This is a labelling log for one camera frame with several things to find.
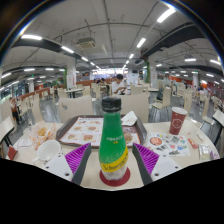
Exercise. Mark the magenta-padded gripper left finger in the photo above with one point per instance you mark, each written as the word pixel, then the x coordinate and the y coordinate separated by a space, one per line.
pixel 77 158

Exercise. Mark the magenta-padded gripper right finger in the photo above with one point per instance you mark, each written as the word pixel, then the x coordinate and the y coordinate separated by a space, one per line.
pixel 146 158

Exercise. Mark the green drink bottle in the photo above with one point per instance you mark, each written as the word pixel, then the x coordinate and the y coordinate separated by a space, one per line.
pixel 113 146

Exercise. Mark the printed paper tray liner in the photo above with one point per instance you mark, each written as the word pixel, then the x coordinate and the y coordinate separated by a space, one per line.
pixel 83 130

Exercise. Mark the white polka-dot mug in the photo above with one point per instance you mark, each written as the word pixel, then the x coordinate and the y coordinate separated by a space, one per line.
pixel 48 150

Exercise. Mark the dark food tray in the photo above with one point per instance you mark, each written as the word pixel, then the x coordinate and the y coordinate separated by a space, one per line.
pixel 142 128

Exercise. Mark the flat round red coaster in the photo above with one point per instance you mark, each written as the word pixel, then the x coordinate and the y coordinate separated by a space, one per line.
pixel 104 180

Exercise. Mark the paper bag of fried food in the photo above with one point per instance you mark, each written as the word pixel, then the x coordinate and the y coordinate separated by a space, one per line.
pixel 41 131

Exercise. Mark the red paper cup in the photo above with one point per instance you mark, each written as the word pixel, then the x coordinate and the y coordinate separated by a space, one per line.
pixel 177 121

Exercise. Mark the small red packet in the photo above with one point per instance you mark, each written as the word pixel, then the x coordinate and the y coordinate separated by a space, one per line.
pixel 192 143

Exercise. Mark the white paper receipt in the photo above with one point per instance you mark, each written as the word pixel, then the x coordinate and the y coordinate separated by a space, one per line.
pixel 25 142

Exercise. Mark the clear plastic packet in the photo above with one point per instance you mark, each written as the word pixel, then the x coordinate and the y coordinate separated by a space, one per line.
pixel 204 152

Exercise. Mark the beige chair group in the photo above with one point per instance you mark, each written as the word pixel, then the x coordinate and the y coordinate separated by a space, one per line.
pixel 165 96

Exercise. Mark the person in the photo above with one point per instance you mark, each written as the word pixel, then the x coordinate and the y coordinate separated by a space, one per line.
pixel 15 110
pixel 118 86
pixel 100 81

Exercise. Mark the beige rectangular table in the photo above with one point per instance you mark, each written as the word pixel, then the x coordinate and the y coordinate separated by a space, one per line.
pixel 5 128
pixel 218 117

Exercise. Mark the ceiling air conditioner unit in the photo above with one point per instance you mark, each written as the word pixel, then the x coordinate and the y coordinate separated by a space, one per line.
pixel 85 43

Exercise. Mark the ceiling light group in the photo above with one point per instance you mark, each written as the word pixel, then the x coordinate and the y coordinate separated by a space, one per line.
pixel 31 37

